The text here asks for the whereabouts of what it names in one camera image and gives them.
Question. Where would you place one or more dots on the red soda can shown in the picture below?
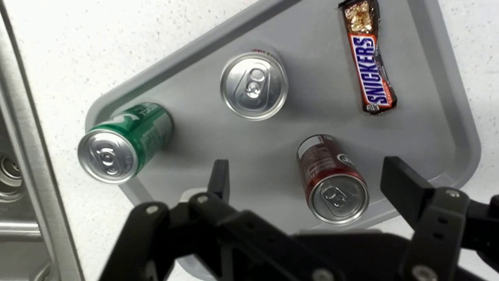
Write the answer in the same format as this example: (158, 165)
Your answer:
(336, 192)

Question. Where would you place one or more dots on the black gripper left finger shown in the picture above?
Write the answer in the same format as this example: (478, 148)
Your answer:
(233, 245)

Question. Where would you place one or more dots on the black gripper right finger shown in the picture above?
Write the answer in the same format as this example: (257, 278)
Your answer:
(445, 220)

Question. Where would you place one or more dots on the Snickers candy bar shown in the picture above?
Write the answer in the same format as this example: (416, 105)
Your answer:
(361, 19)

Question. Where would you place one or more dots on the grey plastic tray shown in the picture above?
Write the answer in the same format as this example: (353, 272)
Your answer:
(431, 126)

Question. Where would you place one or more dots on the green soda can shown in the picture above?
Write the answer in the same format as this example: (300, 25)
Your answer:
(118, 148)

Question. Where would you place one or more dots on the stainless steel sink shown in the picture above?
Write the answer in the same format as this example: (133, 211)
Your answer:
(35, 236)

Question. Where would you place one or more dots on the silver soda can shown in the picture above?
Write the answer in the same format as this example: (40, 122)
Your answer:
(255, 84)

